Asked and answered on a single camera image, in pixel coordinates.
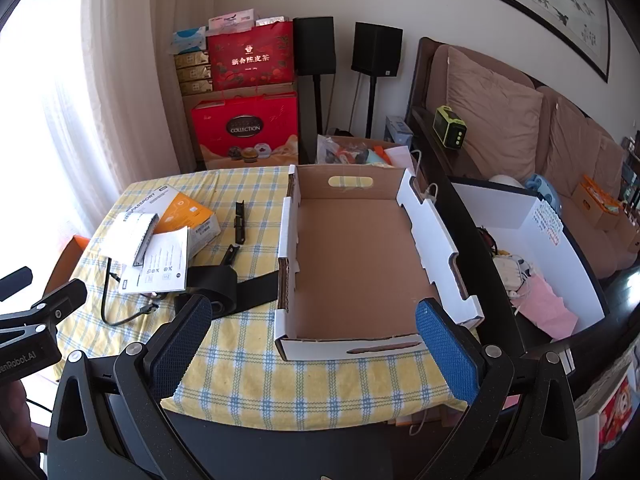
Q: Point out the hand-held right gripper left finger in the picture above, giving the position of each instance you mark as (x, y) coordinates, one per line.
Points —
(185, 340)

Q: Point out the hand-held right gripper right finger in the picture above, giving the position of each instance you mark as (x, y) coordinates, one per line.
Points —
(445, 350)

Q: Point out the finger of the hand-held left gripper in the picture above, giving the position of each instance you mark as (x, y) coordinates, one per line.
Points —
(62, 302)
(15, 284)

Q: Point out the white instruction leaflet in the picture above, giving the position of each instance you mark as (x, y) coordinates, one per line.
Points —
(160, 267)

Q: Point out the cardboard tray box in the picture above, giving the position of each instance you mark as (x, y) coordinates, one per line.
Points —
(360, 260)

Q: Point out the black metal bracket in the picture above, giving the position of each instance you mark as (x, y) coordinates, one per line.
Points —
(240, 222)

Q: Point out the orange white hard drive box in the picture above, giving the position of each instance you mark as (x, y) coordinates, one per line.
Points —
(187, 210)

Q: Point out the orange open box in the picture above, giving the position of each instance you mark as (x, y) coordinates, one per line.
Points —
(70, 255)

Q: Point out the yellow checked tablecloth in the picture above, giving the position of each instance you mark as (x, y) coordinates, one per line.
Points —
(240, 350)

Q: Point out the white earphone case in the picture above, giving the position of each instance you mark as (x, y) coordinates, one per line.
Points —
(507, 272)

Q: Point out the pink paper bag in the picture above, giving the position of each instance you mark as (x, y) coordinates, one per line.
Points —
(545, 310)

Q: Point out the large white storage box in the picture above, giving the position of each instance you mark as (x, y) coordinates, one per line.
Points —
(505, 210)

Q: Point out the white round object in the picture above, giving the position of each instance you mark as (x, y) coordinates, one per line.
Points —
(505, 180)

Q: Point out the printed white carton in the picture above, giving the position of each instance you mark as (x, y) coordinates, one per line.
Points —
(615, 410)

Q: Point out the light blue massager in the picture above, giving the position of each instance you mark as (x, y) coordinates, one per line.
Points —
(542, 187)

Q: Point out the brown orange carton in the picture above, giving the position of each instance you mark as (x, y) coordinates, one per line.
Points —
(592, 210)

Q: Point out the white curtain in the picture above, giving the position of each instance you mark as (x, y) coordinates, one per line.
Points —
(75, 85)

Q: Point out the red Collection gift box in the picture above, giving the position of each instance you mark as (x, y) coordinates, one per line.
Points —
(245, 130)

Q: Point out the cluttered cardboard box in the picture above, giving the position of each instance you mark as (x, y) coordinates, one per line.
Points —
(350, 152)

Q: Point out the lime green portable device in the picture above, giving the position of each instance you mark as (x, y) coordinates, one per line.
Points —
(450, 129)

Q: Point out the blue white carton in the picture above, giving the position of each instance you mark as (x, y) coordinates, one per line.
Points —
(398, 132)

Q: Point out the large beige sofa cushion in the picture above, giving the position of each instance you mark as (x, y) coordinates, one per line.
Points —
(492, 115)

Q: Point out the gold box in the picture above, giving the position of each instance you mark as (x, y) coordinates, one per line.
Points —
(194, 74)
(196, 87)
(191, 60)

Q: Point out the black speaker stand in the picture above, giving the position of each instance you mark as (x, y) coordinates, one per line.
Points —
(371, 107)
(317, 105)

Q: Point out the brown sofa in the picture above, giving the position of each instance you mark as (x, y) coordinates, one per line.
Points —
(435, 75)

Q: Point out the red floral gift bag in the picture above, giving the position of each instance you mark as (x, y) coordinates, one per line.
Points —
(250, 57)

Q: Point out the blue white tissue pack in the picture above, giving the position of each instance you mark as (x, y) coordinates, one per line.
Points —
(189, 40)

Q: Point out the white pink packet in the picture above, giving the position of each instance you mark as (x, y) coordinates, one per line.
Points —
(232, 18)

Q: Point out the white paper bag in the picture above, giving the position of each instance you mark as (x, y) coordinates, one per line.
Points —
(272, 22)

